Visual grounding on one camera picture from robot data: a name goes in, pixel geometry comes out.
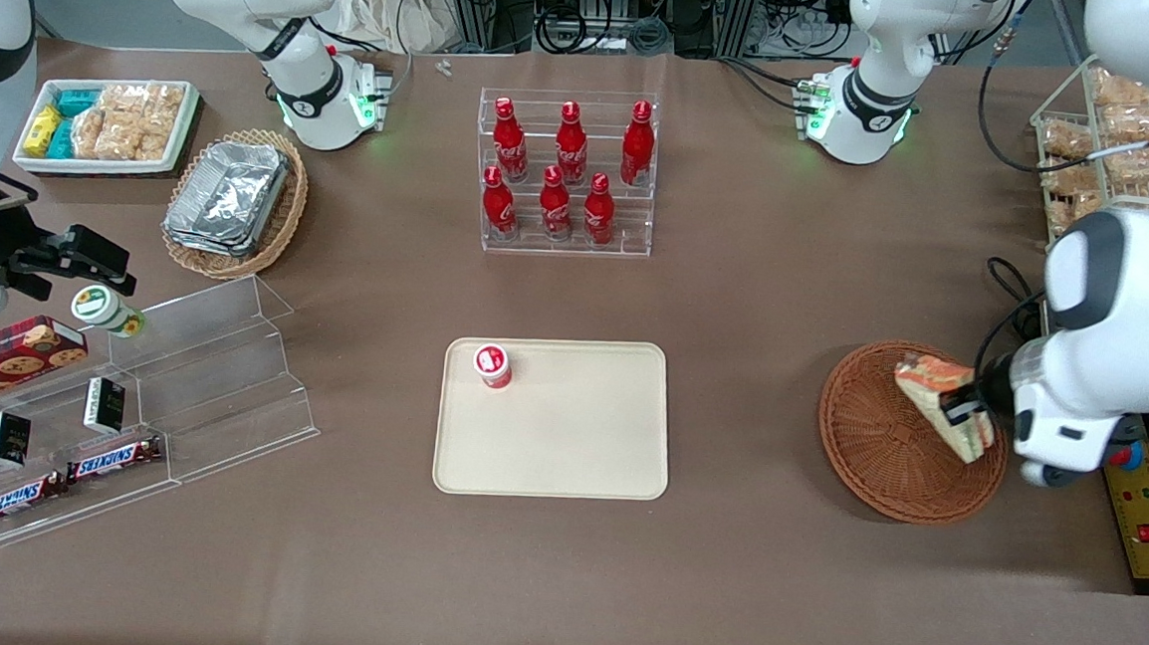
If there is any triangle sandwich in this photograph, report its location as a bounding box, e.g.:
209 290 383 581
888 350 1005 467

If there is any brown round wicker basket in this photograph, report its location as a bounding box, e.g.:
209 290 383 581
812 335 1015 530

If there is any light oval wicker basket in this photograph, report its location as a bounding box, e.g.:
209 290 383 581
158 123 313 285

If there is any beige plastic tray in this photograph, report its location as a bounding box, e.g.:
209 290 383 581
431 330 678 507

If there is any green sunflower bottle white cap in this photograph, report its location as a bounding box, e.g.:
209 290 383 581
70 284 148 340

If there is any red blue stop button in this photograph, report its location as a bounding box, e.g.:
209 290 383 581
1109 440 1149 478

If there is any red plaid cookie box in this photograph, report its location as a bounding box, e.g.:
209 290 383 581
0 313 92 430

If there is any white rectangular plastic bin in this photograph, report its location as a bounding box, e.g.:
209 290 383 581
12 72 201 183

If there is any yellow snack packet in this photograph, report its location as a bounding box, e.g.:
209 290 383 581
24 105 65 160

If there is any clear cracker snack bag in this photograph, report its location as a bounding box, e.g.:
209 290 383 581
74 110 131 161
1041 160 1104 201
142 82 188 130
1089 67 1149 109
1099 101 1149 147
1038 116 1096 160
125 120 174 165
1053 190 1112 237
99 83 151 119
1101 140 1149 189

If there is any aluminium foil container stack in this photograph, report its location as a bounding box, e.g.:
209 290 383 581
162 136 292 261

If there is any small black box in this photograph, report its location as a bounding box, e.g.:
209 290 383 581
82 377 128 436
0 412 33 471

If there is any clear acrylic stepped display stand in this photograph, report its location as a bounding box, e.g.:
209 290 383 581
0 260 329 568

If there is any Snickers chocolate bar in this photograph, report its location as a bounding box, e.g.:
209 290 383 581
66 431 166 490
0 470 68 535

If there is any white cloth bag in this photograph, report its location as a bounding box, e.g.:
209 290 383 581
327 0 456 57

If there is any clear acrylic bottle rack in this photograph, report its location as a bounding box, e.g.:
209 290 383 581
469 83 662 262

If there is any red cola bottle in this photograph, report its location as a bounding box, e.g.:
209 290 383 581
489 97 535 184
619 100 658 188
553 101 592 186
581 172 618 246
537 165 577 242
480 165 522 240

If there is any small red yogurt bottle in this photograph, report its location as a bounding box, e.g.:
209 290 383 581
472 342 516 390

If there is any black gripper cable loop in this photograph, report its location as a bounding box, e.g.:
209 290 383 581
971 256 1053 377

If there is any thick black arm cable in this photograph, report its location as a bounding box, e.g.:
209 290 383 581
973 0 1064 176

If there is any cream wire rack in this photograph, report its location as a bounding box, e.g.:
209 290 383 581
1023 50 1149 261

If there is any metal equipment frame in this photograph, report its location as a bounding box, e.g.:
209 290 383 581
432 0 854 71

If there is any coiled black cable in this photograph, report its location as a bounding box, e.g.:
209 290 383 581
535 6 614 57

